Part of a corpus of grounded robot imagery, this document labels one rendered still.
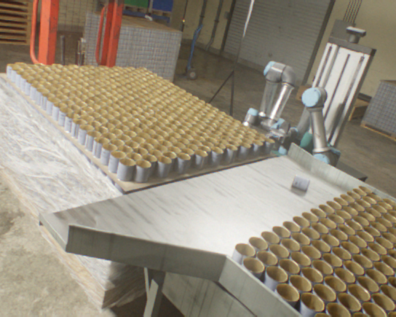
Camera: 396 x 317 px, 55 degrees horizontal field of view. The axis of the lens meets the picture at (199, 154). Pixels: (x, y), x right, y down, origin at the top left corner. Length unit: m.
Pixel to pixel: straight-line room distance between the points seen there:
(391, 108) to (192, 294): 7.66
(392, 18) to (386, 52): 0.77
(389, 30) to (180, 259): 9.77
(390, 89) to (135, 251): 7.88
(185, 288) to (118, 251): 0.33
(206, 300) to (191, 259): 0.21
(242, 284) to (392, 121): 7.73
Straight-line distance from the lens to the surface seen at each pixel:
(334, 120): 2.88
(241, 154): 2.15
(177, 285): 1.47
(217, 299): 1.34
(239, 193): 1.77
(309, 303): 1.25
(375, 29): 10.73
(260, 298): 1.18
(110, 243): 1.21
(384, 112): 8.77
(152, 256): 1.21
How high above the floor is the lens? 1.88
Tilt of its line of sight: 23 degrees down
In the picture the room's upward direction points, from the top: 14 degrees clockwise
